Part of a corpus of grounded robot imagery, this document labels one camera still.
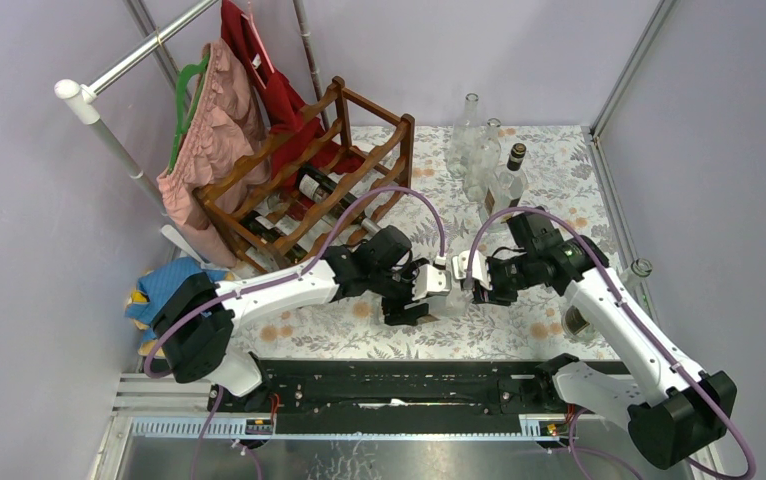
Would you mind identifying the blue cloth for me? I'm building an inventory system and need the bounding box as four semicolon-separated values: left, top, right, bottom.
124;256;229;342

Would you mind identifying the purple cable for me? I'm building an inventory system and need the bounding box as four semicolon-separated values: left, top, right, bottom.
465;207;759;480
143;186;449;380

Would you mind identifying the clear bottle black cap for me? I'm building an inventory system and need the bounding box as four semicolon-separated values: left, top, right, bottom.
478;143;528;222
419;281;472;324

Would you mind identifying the clear bottle dark label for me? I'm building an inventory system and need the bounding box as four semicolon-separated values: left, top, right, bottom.
563;258;653;344

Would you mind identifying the clear round bottle back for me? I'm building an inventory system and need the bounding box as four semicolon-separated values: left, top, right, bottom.
463;118;501;202

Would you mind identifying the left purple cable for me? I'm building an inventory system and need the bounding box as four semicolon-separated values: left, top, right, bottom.
143;186;449;380

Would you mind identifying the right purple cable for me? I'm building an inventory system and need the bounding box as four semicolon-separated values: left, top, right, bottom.
465;207;759;480

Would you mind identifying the green clothes hanger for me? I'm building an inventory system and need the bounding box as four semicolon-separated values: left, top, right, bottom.
165;51;210;175

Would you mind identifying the silver clothes rail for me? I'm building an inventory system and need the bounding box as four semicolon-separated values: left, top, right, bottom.
53;1;218;216

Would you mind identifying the green wine bottle brown label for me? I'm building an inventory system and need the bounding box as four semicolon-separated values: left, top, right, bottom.
240;210;308;264

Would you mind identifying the clear tall bottle back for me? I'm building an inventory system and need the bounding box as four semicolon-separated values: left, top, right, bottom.
445;92;480;178

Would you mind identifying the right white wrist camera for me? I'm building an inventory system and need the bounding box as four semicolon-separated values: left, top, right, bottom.
451;251;492;290

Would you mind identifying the red hanging garment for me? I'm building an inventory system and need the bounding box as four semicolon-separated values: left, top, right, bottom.
220;0;368;223

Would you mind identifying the green wine bottle silver neck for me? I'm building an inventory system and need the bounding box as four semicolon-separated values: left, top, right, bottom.
295;165;384;236

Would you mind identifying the pink hanging garment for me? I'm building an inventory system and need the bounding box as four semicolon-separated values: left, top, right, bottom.
157;39;266;268

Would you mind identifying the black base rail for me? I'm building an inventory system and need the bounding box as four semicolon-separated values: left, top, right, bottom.
207;357;629;436

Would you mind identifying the white slotted cable duct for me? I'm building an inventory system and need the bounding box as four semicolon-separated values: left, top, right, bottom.
129;413;580;443

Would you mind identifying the floral tablecloth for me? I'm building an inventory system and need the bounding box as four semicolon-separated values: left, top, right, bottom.
233;126;623;360

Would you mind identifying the clear bottle black cap rear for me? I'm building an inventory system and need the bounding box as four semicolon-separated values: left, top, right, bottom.
478;143;528;222

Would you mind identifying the brown wooden wine rack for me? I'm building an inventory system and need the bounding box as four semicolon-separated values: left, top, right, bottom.
194;77;415;273

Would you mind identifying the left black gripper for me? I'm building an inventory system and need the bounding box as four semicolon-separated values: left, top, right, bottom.
367;258;428;326

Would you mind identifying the clear bottle black cap front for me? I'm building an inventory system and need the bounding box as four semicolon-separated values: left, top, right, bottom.
419;281;472;324

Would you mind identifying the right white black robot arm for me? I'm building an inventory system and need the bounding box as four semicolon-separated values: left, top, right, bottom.
458;207;737;470

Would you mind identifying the yellow cloth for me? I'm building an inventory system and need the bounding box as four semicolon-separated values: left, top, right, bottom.
124;271;237;359

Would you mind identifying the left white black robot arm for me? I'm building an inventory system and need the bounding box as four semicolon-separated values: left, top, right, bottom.
151;226;452;411

